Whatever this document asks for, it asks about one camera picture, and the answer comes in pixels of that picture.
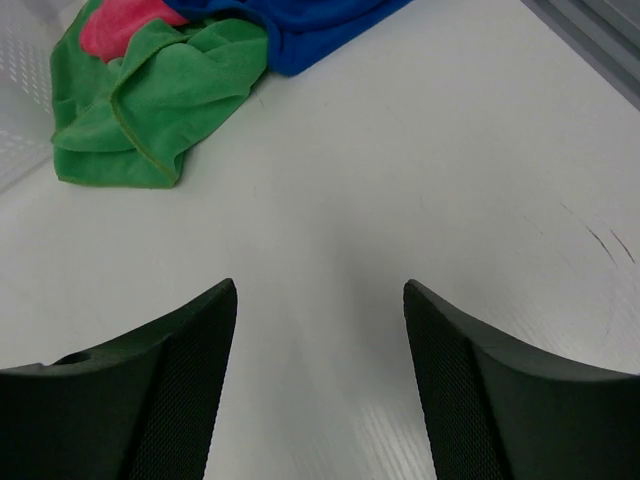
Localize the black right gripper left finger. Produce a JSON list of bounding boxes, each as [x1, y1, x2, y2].
[[1, 279, 237, 479]]

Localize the blue microfiber towel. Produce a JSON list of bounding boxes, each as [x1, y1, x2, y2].
[[167, 0, 408, 77]]

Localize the white plastic basket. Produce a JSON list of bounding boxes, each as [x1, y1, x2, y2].
[[0, 0, 84, 190]]

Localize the pink microfiber towel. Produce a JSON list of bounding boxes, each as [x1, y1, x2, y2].
[[79, 0, 189, 63]]

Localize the green microfiber towel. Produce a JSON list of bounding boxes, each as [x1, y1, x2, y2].
[[50, 1, 267, 189]]

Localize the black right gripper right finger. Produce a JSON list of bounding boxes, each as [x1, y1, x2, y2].
[[403, 280, 639, 479]]

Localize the aluminium frame post right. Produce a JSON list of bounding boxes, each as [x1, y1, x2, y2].
[[525, 0, 639, 107]]

